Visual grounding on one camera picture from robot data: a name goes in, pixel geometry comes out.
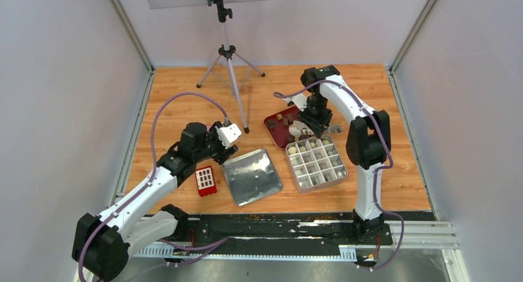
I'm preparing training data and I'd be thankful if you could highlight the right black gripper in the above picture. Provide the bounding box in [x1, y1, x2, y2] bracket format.
[298, 93, 332, 139]

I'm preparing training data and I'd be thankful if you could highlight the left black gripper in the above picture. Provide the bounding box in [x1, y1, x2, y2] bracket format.
[194, 121, 239, 165]

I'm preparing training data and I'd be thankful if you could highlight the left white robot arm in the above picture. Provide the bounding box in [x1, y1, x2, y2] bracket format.
[72, 121, 242, 281]

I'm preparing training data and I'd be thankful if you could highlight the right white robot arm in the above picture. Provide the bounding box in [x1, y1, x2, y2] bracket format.
[298, 65, 391, 244]

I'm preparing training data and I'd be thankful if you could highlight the red small box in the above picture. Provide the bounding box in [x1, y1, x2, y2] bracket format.
[195, 166, 218, 197]

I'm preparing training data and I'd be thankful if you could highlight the red lacquer tray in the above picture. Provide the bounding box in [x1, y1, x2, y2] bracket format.
[264, 106, 311, 149]

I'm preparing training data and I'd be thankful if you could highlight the silver tin lid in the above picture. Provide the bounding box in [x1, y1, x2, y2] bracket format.
[221, 149, 283, 207]

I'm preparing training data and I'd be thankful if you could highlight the silver compartment tin box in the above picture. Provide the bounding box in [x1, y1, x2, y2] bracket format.
[285, 135, 348, 194]

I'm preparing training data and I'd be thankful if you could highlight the grey tripod stand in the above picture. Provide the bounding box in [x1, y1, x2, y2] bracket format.
[196, 0, 266, 134]

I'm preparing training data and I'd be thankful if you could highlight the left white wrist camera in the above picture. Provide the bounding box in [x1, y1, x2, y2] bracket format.
[216, 123, 242, 149]

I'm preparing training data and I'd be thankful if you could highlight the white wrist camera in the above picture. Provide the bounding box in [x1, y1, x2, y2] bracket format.
[292, 93, 308, 112]
[216, 123, 242, 149]

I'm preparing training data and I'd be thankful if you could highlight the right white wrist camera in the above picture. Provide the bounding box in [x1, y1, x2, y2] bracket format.
[292, 93, 308, 112]

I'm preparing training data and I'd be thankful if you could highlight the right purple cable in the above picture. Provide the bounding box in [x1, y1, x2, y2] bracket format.
[273, 80, 405, 272]

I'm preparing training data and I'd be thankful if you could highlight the purple cable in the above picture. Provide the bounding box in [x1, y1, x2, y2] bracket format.
[77, 91, 229, 282]
[273, 80, 405, 272]

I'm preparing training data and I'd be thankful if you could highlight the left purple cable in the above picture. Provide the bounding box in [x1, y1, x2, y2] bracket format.
[77, 91, 229, 282]

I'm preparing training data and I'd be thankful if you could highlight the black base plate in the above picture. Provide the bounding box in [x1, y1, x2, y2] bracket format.
[166, 212, 393, 255]

